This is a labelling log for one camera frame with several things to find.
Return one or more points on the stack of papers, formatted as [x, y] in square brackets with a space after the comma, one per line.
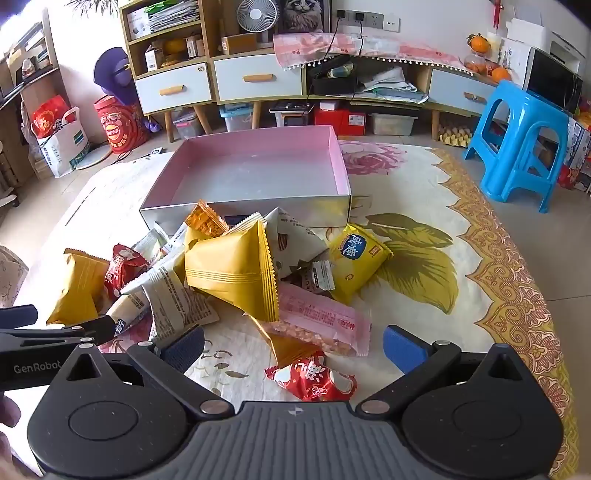
[175, 16]

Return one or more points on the grey wall socket panel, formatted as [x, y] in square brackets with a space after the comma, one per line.
[374, 19]

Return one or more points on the person's left hand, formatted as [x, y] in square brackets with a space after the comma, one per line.
[8, 411]

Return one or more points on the pink cardboard box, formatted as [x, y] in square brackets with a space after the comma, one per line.
[258, 170]

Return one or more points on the golden snack packet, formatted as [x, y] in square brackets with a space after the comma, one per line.
[291, 348]

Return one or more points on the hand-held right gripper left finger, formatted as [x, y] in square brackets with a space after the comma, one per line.
[184, 347]

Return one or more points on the white wall socket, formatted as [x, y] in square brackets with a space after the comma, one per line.
[392, 23]

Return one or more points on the green plant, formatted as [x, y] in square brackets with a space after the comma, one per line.
[92, 5]

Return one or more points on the cluttered storage rack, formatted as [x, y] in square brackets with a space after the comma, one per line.
[23, 97]

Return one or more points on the low wooden cabinet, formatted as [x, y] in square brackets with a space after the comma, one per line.
[418, 78]

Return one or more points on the orange with leaves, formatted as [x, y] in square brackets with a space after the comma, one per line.
[479, 44]

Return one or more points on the white nut print packet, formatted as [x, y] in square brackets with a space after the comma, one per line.
[295, 240]

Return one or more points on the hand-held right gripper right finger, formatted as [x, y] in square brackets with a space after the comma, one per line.
[401, 348]

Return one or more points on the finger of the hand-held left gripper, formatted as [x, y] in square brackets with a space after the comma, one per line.
[18, 316]
[97, 328]

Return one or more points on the round white board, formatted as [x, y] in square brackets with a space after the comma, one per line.
[99, 157]

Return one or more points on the clear storage box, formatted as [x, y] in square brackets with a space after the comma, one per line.
[187, 124]
[392, 124]

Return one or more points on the yellow egg tray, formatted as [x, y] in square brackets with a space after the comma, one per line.
[455, 136]

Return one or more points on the red white snack packet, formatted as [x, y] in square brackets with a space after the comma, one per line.
[309, 378]

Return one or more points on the black bag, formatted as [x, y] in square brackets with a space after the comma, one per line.
[332, 83]

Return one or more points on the red cylindrical box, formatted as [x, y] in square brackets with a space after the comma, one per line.
[120, 127]

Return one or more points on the white folded papers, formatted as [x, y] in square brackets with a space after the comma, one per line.
[392, 85]

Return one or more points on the red hanging ornament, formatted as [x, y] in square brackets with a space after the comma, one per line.
[496, 14]

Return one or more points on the red orange carton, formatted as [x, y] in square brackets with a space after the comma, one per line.
[577, 157]

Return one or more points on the cream white snack packet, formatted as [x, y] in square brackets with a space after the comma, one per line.
[129, 309]

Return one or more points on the small white cabinet drawer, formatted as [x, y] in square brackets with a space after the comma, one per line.
[448, 87]

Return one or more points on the white printed box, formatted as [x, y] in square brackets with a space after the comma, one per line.
[513, 62]

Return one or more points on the white desk fan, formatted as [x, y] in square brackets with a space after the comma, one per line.
[256, 14]

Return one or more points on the small brown carton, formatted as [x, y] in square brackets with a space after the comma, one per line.
[195, 46]

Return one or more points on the yellow snack packet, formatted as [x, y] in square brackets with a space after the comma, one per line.
[76, 286]
[231, 272]

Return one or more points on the yellow packet blue label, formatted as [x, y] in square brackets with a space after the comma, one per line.
[355, 263]

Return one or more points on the white grey printed packet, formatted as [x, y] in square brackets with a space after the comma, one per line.
[175, 300]

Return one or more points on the pink cloth with tassels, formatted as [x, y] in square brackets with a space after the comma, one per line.
[415, 50]

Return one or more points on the blue lid storage box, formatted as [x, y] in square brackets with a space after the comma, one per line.
[235, 120]

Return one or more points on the white patterned cloth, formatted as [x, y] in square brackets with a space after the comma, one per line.
[11, 277]

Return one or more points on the black microwave oven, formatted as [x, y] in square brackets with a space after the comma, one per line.
[554, 85]

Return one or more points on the clear rice cracker packet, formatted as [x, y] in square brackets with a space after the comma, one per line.
[152, 244]

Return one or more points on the white shopping bag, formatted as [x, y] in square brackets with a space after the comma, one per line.
[64, 152]

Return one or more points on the orange snack packet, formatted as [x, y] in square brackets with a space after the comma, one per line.
[207, 221]

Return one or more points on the red shopping bag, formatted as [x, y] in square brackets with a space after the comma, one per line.
[48, 117]

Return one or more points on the clear box black lid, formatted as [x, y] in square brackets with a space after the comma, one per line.
[291, 115]

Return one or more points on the white carton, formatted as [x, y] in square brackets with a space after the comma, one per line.
[152, 59]

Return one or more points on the white printer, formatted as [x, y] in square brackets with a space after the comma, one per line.
[558, 46]

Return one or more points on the blue plastic stool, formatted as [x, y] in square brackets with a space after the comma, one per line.
[526, 101]

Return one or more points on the dark red snack packet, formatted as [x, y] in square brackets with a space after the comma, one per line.
[122, 270]

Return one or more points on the tall wooden shelf cabinet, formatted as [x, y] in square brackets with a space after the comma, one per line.
[211, 27]

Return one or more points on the framed cat picture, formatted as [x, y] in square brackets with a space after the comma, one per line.
[304, 16]

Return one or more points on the small silver packet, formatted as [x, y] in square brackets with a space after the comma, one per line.
[321, 276]

